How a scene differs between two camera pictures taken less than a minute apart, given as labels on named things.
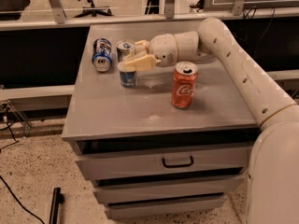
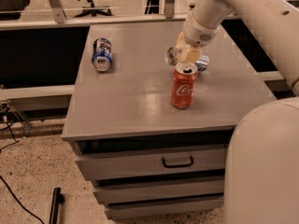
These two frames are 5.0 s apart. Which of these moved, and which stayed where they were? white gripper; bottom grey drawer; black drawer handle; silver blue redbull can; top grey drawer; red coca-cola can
Moved: white gripper; silver blue redbull can
Stayed: top grey drawer; red coca-cola can; bottom grey drawer; black drawer handle
